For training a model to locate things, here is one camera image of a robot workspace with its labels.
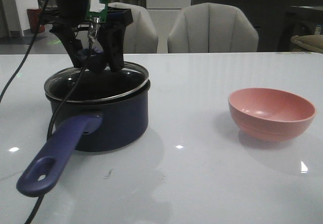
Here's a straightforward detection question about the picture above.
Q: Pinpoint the dark counter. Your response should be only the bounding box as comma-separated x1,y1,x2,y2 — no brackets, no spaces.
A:
191,0,322,52

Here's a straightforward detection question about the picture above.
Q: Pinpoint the black cable from board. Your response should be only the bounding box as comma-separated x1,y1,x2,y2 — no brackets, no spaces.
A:
47,17,101,141

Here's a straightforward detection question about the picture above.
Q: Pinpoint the red bin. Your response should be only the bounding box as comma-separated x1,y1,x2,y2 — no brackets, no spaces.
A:
27,8,45,33

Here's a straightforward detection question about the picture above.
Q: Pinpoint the glass lid with blue knob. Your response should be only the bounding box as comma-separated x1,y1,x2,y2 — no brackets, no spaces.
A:
44,62,149,104

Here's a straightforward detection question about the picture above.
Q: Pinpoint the green circuit board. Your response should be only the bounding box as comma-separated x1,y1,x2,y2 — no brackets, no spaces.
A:
85,0,110,24

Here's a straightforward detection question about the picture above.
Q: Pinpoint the black cable far left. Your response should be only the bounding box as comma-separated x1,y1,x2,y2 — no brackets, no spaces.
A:
0,0,53,103

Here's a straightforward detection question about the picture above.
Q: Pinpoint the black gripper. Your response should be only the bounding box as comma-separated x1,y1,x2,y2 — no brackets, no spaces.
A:
40,0,133,72

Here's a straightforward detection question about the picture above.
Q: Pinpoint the beige chair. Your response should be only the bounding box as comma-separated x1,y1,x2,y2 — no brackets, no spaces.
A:
167,3,259,53
109,2,158,53

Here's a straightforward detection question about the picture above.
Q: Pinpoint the tan cushion seat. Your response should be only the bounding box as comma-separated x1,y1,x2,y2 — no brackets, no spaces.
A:
290,35,322,53

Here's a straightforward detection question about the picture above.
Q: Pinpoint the pink bowl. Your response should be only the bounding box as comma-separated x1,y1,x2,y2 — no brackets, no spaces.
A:
228,88,316,142

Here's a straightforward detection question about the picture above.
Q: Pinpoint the right beige chair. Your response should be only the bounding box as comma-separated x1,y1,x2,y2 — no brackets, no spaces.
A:
167,3,259,53

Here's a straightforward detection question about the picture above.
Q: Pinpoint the left beige chair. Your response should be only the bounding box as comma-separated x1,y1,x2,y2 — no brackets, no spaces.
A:
109,2,158,53

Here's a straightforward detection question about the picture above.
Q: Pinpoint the dark blue saucepan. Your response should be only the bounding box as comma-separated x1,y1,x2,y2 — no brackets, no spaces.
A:
16,82,150,197

